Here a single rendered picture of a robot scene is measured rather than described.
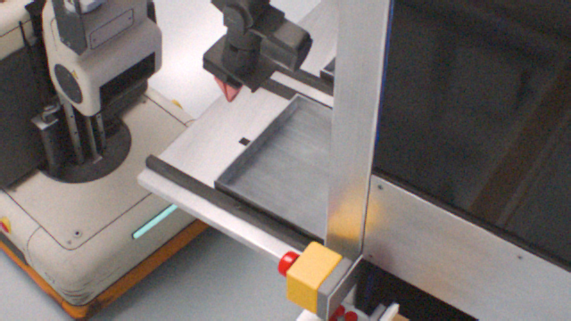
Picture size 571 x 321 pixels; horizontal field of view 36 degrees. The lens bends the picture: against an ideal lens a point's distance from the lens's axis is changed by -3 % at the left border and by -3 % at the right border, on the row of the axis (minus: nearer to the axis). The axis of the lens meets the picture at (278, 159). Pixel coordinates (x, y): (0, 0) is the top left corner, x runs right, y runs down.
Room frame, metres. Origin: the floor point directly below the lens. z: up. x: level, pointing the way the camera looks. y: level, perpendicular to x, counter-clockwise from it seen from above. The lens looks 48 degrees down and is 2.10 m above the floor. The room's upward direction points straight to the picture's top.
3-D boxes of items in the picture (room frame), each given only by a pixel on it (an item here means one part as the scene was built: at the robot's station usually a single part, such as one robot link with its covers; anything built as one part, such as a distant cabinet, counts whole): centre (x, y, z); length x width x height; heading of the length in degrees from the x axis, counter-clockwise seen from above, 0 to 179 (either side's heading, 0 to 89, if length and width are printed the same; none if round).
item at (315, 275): (0.75, -0.06, 1.00); 0.08 x 0.07 x 0.07; 56
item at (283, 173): (1.02, -0.10, 0.90); 0.34 x 0.26 x 0.04; 56
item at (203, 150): (1.20, -0.14, 0.87); 0.70 x 0.48 x 0.02; 146
